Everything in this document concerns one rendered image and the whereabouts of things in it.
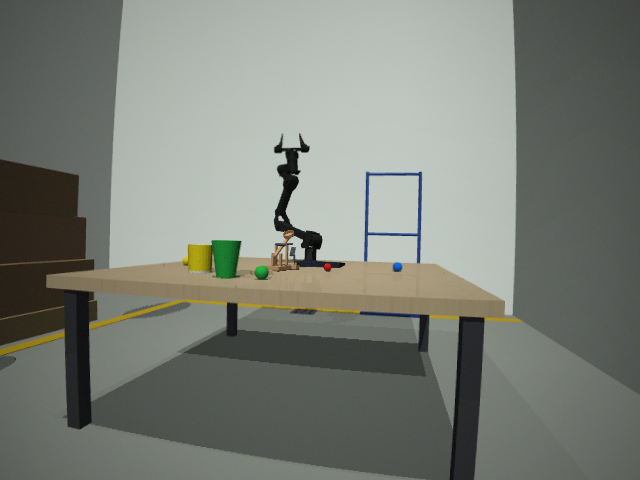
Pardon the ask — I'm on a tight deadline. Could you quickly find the green ball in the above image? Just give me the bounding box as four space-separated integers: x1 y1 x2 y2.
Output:
254 266 269 280

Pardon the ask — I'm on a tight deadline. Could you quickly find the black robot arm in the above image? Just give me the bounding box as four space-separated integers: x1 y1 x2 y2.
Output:
274 162 323 261

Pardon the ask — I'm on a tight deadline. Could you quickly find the green cup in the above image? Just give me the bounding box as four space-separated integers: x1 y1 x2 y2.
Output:
211 240 241 279

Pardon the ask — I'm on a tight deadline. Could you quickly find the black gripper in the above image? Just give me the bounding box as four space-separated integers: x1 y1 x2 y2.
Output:
274 133 310 162

